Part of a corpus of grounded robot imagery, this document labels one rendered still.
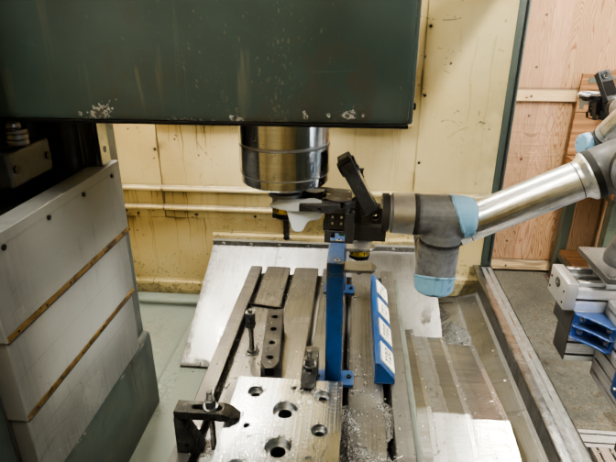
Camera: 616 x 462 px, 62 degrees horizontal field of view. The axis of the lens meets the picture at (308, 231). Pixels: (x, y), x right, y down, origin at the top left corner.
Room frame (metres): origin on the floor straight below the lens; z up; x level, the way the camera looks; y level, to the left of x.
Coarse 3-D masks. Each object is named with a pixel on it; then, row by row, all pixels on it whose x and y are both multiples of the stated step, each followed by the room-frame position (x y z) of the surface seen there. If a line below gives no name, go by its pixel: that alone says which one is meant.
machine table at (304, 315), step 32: (256, 288) 1.52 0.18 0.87; (288, 288) 1.52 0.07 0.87; (320, 288) 1.52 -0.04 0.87; (256, 320) 1.28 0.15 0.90; (288, 320) 1.28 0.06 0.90; (320, 320) 1.28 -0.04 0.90; (352, 320) 1.28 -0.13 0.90; (224, 352) 1.13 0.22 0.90; (288, 352) 1.13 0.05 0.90; (320, 352) 1.13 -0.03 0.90; (352, 352) 1.13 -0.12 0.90; (224, 384) 1.03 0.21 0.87; (384, 384) 1.03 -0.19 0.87; (352, 416) 0.89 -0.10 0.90; (384, 416) 0.89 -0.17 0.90; (416, 416) 0.92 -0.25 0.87; (384, 448) 0.80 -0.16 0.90; (416, 448) 0.83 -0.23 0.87
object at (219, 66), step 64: (0, 0) 0.80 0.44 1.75; (64, 0) 0.79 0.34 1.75; (128, 0) 0.78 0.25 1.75; (192, 0) 0.77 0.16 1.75; (256, 0) 0.76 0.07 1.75; (320, 0) 0.76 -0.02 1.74; (384, 0) 0.75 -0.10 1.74; (0, 64) 0.80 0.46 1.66; (64, 64) 0.79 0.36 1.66; (128, 64) 0.78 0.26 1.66; (192, 64) 0.77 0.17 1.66; (256, 64) 0.76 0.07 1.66; (320, 64) 0.76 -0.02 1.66; (384, 64) 0.75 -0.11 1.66
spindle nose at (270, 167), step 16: (240, 128) 0.85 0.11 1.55; (256, 128) 0.82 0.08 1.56; (272, 128) 0.81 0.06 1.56; (288, 128) 0.81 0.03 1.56; (304, 128) 0.81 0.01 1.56; (320, 128) 0.83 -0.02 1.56; (240, 144) 0.86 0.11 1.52; (256, 144) 0.82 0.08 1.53; (272, 144) 0.81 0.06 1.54; (288, 144) 0.81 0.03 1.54; (304, 144) 0.81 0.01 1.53; (320, 144) 0.84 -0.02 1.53; (240, 160) 0.86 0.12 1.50; (256, 160) 0.82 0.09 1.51; (272, 160) 0.81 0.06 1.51; (288, 160) 0.81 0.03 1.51; (304, 160) 0.81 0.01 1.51; (320, 160) 0.84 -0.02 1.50; (256, 176) 0.82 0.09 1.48; (272, 176) 0.81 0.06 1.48; (288, 176) 0.81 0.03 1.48; (304, 176) 0.81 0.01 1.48; (320, 176) 0.84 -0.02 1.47
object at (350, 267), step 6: (348, 264) 1.02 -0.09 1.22; (354, 264) 1.02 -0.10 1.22; (360, 264) 1.02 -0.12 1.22; (366, 264) 1.02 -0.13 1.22; (372, 264) 1.02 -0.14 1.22; (348, 270) 0.99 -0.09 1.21; (354, 270) 0.99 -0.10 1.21; (360, 270) 0.99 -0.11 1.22; (366, 270) 0.99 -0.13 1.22; (372, 270) 0.99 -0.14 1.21
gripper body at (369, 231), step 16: (336, 192) 0.89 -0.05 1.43; (352, 192) 0.89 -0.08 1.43; (384, 192) 0.88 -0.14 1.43; (352, 208) 0.86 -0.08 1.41; (384, 208) 0.84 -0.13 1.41; (336, 224) 0.85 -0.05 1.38; (352, 224) 0.84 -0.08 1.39; (368, 224) 0.86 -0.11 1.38; (384, 224) 0.84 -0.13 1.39; (336, 240) 0.85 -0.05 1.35; (352, 240) 0.84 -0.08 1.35; (368, 240) 0.85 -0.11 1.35; (384, 240) 0.85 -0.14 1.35
